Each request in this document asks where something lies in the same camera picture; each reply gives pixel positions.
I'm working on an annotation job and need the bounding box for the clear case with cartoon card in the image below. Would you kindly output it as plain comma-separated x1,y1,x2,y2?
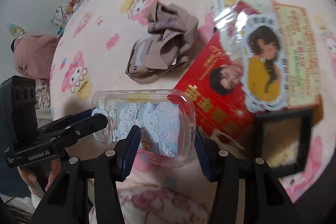
92,89,195,168

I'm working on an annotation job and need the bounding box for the left human hand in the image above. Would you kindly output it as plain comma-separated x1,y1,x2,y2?
18,159,62,196

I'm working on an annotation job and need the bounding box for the red booklet with portrait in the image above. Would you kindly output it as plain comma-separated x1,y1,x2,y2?
173,0,263,148

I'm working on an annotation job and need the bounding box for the pink plush pile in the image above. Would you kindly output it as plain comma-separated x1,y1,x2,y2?
11,34,59,83

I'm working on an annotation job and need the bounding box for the pink cartoon print blanket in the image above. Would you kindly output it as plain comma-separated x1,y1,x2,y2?
51,0,335,223

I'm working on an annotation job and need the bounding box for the girl photo card in sleeve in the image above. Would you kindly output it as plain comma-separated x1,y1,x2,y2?
209,5,288,113

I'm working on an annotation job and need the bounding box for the crumpled brown cloth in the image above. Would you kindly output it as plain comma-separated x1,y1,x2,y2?
125,2,199,84

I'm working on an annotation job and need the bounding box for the yellow text leaflet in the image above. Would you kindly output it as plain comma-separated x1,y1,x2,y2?
272,2,319,108

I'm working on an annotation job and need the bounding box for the white shelf rack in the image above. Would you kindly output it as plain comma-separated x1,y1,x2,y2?
50,0,85,38

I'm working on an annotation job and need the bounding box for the black square frame box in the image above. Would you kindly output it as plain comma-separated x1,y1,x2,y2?
250,108,313,178

